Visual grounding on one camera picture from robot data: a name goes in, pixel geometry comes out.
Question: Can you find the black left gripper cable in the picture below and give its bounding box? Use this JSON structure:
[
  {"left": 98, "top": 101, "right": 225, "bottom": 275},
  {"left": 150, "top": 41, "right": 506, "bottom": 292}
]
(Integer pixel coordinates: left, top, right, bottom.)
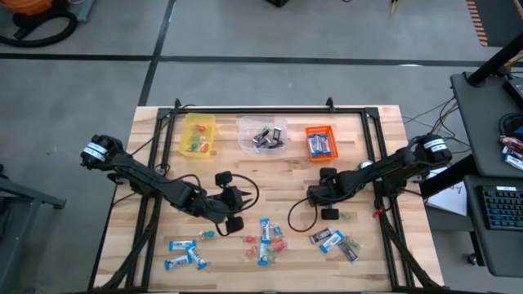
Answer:
[{"left": 191, "top": 172, "right": 261, "bottom": 238}]

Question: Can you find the black vacuum hose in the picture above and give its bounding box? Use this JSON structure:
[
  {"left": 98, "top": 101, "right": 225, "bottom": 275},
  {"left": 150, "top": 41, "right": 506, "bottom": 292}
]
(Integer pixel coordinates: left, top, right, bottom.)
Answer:
[{"left": 0, "top": 10, "right": 79, "bottom": 48}]

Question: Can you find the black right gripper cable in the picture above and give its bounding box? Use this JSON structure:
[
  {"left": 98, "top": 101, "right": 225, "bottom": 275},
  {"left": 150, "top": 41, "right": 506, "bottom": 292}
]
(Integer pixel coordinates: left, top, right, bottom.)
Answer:
[{"left": 287, "top": 198, "right": 320, "bottom": 234}]

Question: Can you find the clear plastic container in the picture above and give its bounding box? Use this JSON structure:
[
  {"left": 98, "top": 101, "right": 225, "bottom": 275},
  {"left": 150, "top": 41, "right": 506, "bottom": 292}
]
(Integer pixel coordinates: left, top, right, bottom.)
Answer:
[{"left": 236, "top": 115, "right": 289, "bottom": 155}]

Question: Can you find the black coiled cable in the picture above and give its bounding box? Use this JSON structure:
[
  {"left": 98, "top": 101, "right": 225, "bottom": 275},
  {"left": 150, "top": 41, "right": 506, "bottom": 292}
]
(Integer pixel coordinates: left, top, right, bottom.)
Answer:
[{"left": 498, "top": 112, "right": 523, "bottom": 138}]

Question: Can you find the white paper sheet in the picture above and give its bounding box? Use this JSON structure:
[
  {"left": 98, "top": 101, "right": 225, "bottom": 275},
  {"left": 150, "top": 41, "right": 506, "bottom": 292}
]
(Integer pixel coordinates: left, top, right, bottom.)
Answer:
[{"left": 424, "top": 165, "right": 469, "bottom": 217}]

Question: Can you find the orange plastic basket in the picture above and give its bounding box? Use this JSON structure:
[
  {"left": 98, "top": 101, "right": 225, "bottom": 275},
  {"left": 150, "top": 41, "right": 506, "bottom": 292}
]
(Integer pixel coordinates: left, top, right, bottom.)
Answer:
[{"left": 305, "top": 125, "right": 340, "bottom": 163}]

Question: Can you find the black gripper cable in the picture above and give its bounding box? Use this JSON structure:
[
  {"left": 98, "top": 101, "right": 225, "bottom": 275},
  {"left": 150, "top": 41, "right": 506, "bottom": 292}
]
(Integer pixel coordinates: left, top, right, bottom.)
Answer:
[
  {"left": 191, "top": 172, "right": 261, "bottom": 238},
  {"left": 287, "top": 198, "right": 320, "bottom": 234}
]

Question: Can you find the black cable tangle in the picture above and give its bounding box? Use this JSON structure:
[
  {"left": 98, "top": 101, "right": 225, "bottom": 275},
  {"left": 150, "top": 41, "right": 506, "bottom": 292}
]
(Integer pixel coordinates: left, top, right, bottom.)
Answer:
[{"left": 402, "top": 96, "right": 473, "bottom": 148}]

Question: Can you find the orange vacuum cleaner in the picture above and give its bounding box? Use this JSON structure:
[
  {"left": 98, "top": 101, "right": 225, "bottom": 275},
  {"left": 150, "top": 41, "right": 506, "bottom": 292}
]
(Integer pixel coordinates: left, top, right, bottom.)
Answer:
[{"left": 0, "top": 0, "right": 54, "bottom": 17}]

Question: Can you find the pink dark candy pack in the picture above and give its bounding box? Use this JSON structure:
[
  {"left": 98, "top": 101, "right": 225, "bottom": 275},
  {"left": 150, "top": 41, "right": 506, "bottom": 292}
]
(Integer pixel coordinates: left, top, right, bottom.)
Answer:
[{"left": 498, "top": 135, "right": 523, "bottom": 150}]

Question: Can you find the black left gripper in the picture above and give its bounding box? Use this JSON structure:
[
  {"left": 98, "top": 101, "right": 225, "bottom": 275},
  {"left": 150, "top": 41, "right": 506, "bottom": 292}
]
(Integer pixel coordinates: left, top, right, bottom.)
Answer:
[{"left": 202, "top": 171, "right": 253, "bottom": 234}]

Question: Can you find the black aluminium rig frame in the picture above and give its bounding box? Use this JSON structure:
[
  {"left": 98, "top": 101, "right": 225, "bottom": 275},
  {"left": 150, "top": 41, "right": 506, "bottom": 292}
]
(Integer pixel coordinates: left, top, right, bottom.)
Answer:
[{"left": 87, "top": 96, "right": 446, "bottom": 294}]

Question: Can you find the grey metal table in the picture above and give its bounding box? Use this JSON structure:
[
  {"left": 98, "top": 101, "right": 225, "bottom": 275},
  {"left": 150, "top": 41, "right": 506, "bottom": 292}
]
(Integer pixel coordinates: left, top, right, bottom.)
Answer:
[{"left": 0, "top": 163, "right": 68, "bottom": 294}]

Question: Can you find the blue white candy pack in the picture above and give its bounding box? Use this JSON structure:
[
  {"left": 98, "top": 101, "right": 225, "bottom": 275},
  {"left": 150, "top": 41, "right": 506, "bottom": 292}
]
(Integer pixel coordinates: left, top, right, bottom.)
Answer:
[{"left": 504, "top": 154, "right": 523, "bottom": 172}]

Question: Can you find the grey box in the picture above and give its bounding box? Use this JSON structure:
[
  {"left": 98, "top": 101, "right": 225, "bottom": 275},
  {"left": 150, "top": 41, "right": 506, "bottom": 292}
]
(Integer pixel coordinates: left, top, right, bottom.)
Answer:
[{"left": 74, "top": 0, "right": 96, "bottom": 24}]

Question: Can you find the dark floor mat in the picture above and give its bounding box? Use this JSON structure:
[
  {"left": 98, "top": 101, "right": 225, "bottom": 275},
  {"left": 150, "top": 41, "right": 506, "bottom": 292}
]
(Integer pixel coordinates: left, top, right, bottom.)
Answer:
[{"left": 473, "top": 0, "right": 523, "bottom": 48}]

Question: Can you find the yellow plastic basket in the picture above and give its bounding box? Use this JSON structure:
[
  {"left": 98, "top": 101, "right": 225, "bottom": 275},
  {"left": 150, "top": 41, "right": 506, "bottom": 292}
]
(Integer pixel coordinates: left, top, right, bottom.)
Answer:
[{"left": 178, "top": 112, "right": 217, "bottom": 159}]

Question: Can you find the backlit black keyboard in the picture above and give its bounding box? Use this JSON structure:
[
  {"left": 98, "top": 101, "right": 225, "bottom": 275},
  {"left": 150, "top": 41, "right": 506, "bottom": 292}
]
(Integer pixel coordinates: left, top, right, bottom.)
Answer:
[{"left": 481, "top": 185, "right": 523, "bottom": 232}]

